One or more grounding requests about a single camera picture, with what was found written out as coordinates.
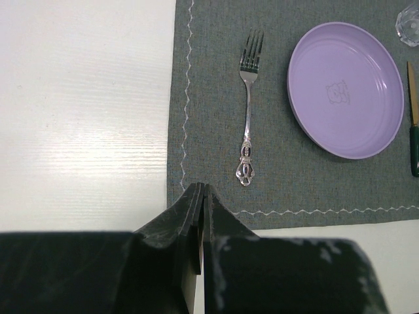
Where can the grey cloth napkin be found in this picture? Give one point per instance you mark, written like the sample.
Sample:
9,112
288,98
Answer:
296,183

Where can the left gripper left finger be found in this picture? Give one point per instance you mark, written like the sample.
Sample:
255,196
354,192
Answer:
150,270

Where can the clear drinking glass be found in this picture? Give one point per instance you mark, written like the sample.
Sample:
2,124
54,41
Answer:
406,25

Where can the silver fork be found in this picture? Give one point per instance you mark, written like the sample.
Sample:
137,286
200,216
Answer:
249,71

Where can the purple plate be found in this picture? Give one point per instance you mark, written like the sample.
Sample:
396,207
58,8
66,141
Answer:
345,90

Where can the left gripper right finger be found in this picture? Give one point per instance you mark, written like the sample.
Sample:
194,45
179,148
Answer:
247,273

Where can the green handled knife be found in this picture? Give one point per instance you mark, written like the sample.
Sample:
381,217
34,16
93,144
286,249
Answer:
414,115

